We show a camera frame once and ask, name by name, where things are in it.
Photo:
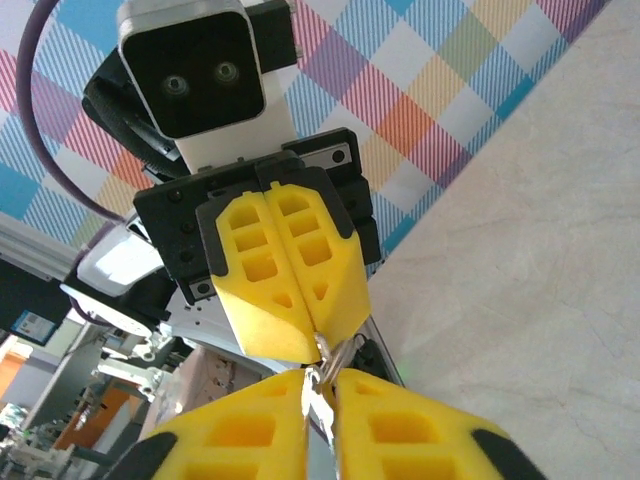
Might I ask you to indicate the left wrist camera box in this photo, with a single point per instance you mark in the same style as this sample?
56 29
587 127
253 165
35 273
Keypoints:
195 85

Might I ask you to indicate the aluminium frame post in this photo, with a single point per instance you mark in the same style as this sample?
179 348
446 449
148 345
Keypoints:
30 240

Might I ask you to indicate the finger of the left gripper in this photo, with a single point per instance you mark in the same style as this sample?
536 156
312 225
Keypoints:
265 320
325 280

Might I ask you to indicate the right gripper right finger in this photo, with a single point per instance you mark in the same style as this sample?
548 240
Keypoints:
410 440

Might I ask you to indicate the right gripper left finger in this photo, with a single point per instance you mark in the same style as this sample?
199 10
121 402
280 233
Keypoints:
240 435

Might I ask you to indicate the black box with blue label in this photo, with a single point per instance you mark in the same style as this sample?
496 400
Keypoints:
20 295

